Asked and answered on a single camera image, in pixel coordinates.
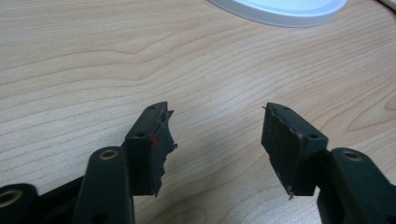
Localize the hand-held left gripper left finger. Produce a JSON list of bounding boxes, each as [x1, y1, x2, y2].
[[71, 101, 178, 224]]

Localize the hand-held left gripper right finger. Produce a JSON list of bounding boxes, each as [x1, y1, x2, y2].
[[261, 102, 396, 224]]

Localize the white round plate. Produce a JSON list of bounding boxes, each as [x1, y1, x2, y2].
[[207, 0, 348, 28]]

